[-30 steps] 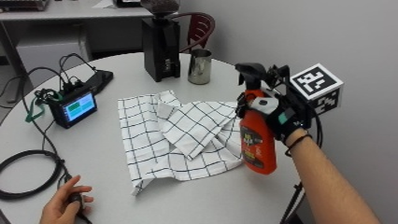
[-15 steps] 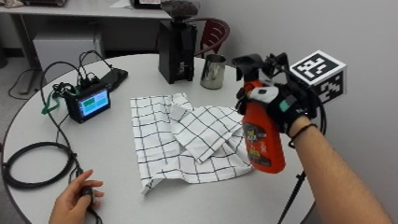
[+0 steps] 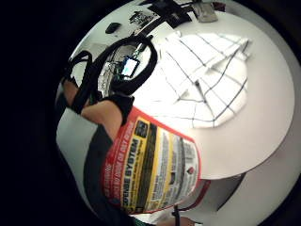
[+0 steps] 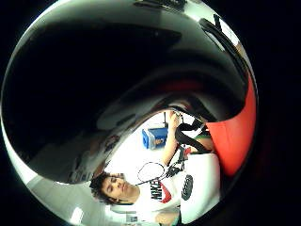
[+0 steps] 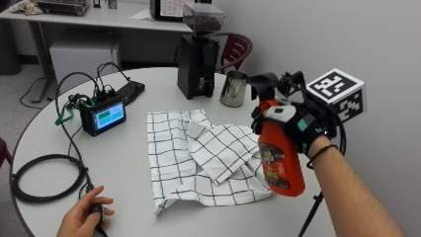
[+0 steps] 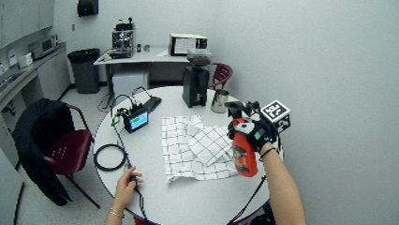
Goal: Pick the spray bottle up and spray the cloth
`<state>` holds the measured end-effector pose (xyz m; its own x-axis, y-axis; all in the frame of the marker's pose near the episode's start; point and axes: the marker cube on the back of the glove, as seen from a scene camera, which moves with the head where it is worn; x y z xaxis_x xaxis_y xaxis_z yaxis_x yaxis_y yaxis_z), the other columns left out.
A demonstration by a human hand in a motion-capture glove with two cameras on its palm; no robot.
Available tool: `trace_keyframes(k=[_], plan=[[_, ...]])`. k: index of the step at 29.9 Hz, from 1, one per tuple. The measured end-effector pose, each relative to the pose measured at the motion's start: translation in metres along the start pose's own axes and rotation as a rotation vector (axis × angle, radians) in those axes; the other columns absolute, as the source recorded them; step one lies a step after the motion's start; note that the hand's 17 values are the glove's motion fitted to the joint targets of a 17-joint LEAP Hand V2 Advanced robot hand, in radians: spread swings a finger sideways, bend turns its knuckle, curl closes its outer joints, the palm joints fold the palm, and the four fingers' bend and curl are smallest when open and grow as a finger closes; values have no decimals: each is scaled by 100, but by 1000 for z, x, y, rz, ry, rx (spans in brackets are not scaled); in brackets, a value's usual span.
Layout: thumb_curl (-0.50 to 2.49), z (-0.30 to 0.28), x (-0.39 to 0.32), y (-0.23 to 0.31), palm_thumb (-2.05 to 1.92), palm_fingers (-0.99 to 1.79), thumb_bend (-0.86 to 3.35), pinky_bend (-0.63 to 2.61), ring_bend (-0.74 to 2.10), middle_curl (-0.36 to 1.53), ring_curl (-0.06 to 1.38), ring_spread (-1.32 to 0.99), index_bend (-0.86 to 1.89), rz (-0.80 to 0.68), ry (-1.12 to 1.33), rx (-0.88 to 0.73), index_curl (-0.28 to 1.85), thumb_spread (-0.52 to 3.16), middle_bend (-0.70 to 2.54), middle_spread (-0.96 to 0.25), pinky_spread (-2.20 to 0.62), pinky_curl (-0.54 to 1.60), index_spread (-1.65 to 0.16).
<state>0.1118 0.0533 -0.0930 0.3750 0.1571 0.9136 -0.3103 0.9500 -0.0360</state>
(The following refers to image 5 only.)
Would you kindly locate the small black clicker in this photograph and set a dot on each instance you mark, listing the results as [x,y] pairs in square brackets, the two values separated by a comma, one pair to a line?
[97,210]

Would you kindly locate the orange spray bottle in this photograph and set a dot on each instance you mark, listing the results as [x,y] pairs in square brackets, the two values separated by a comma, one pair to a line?
[280,164]

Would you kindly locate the steel milk pitcher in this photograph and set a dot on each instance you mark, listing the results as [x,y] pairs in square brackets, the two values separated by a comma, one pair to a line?
[234,90]

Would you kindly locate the black wrist band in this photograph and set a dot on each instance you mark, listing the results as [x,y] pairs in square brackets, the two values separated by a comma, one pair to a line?
[323,152]

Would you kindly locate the white marker cube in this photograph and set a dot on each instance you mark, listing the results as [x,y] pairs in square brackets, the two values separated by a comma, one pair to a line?
[336,84]

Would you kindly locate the white checkered towel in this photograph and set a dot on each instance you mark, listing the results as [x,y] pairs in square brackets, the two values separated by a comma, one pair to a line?
[175,158]

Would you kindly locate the red chair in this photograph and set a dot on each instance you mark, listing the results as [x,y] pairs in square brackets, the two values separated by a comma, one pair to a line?
[236,46]
[3,153]

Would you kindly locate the black coffee grinder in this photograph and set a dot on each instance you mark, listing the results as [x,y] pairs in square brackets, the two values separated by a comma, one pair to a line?
[198,65]

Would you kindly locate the small black screen device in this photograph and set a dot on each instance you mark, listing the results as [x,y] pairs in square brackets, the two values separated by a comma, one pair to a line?
[107,117]

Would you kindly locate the black stand leg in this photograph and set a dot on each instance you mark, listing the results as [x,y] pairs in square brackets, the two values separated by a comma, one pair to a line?
[311,214]

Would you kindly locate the flat black box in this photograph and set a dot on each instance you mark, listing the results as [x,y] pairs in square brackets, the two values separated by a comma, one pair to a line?
[131,89]

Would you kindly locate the black appliance with white sheet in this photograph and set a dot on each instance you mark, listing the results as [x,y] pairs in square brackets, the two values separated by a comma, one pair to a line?
[169,10]

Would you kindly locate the white cabinet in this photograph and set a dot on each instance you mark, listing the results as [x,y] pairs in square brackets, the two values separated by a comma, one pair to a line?
[83,61]

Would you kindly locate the white paper sheet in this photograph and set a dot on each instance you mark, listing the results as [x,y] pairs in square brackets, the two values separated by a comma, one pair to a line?
[142,15]

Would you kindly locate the dark grey bin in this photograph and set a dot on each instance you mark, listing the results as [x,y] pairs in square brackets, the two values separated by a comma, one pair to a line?
[9,49]

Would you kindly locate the grey desk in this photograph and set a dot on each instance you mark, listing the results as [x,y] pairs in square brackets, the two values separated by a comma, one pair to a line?
[97,18]

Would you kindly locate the grey metal tray device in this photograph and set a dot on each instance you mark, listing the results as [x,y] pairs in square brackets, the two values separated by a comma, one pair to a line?
[62,7]

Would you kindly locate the crumpled beige cloth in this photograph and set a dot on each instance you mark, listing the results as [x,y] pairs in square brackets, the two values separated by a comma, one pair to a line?
[26,7]

